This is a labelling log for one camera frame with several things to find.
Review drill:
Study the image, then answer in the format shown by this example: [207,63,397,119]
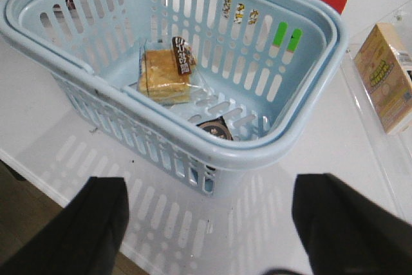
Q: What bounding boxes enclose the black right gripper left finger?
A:
[1,176,129,274]

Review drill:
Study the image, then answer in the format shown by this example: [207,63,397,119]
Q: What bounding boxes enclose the dark round-patterned packet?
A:
[197,116,233,140]

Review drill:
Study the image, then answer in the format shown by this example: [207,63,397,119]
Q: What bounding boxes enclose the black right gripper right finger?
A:
[292,173,411,274]

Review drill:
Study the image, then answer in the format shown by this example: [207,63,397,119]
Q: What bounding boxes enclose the packaged sliced bread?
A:
[138,36,196,106]

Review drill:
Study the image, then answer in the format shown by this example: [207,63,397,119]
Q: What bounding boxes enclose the light blue plastic basket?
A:
[1,0,348,195]

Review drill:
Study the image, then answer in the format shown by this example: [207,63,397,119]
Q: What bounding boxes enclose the beige tissue box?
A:
[354,23,411,135]

